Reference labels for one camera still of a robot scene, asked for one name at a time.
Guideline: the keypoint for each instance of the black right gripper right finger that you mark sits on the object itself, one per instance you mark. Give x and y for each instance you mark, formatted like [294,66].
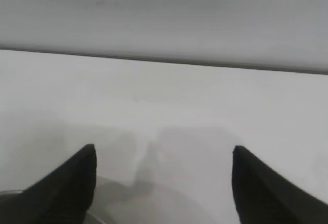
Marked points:
[269,198]

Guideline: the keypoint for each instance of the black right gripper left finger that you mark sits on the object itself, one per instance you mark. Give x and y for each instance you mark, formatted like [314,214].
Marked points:
[56,198]

